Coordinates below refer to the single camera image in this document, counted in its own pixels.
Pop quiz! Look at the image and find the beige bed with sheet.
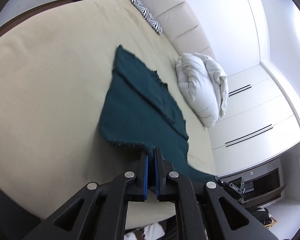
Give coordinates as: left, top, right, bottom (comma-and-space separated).
0, 0, 216, 219

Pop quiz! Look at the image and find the dark green knit sweater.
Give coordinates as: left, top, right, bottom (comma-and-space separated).
98, 46, 215, 183

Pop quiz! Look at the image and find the beige padded headboard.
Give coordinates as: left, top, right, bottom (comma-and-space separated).
140, 0, 217, 60

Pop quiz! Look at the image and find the white wardrobe with black handles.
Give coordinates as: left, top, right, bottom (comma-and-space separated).
209, 65, 300, 177

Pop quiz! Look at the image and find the zebra print pillow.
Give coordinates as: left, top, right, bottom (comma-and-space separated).
130, 0, 163, 35

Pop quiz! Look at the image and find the white folded duvet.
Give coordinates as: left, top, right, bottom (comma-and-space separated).
175, 53, 229, 129

